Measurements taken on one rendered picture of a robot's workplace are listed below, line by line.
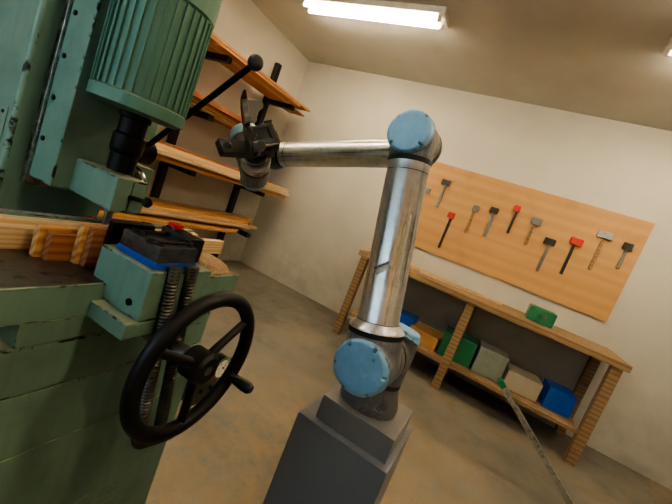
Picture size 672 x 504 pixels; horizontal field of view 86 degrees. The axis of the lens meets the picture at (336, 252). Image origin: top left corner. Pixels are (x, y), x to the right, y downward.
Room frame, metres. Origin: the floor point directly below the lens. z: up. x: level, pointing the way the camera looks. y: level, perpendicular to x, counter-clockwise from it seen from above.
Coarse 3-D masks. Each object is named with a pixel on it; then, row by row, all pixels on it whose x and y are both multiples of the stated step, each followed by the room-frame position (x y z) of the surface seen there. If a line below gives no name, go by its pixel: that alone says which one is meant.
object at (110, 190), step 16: (80, 160) 0.73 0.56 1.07; (80, 176) 0.72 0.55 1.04; (96, 176) 0.71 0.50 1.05; (112, 176) 0.69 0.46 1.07; (128, 176) 0.74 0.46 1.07; (80, 192) 0.72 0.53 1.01; (96, 192) 0.70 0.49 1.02; (112, 192) 0.69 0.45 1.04; (128, 192) 0.71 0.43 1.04; (144, 192) 0.74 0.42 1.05; (112, 208) 0.69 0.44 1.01; (128, 208) 0.72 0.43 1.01
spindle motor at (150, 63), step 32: (128, 0) 0.65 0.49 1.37; (160, 0) 0.66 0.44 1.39; (192, 0) 0.69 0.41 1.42; (128, 32) 0.65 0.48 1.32; (160, 32) 0.67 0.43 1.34; (192, 32) 0.71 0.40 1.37; (96, 64) 0.66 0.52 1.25; (128, 64) 0.65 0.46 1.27; (160, 64) 0.67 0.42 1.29; (192, 64) 0.73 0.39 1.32; (96, 96) 0.66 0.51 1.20; (128, 96) 0.65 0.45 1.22; (160, 96) 0.68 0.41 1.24; (192, 96) 0.77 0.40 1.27
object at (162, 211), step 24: (216, 48) 3.05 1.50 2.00; (264, 96) 4.19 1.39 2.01; (288, 96) 3.80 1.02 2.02; (216, 120) 3.45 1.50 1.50; (240, 120) 3.29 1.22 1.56; (168, 144) 2.81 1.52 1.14; (192, 168) 3.02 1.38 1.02; (216, 168) 3.31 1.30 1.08; (264, 192) 3.93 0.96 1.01; (120, 216) 2.58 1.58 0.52; (144, 216) 2.78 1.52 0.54; (168, 216) 2.96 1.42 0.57; (192, 216) 3.18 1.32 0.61; (216, 216) 3.52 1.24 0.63; (240, 216) 4.19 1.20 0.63
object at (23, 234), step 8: (0, 224) 0.57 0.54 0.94; (8, 224) 0.59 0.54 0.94; (16, 224) 0.60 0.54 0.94; (0, 232) 0.57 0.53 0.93; (8, 232) 0.58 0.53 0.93; (16, 232) 0.59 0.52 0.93; (24, 232) 0.60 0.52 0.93; (32, 232) 0.61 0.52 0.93; (0, 240) 0.57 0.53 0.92; (8, 240) 0.58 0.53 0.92; (16, 240) 0.59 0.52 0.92; (24, 240) 0.60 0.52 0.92; (208, 240) 1.02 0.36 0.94; (216, 240) 1.06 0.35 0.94; (0, 248) 0.57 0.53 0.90; (8, 248) 0.58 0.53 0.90; (16, 248) 0.59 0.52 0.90; (24, 248) 0.61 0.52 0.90; (208, 248) 1.03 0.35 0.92; (216, 248) 1.06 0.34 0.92
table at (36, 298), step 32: (0, 256) 0.55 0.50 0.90; (0, 288) 0.46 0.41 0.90; (32, 288) 0.49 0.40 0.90; (64, 288) 0.53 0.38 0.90; (96, 288) 0.58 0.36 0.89; (224, 288) 0.90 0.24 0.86; (0, 320) 0.47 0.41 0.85; (32, 320) 0.50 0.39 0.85; (96, 320) 0.57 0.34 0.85; (128, 320) 0.56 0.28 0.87
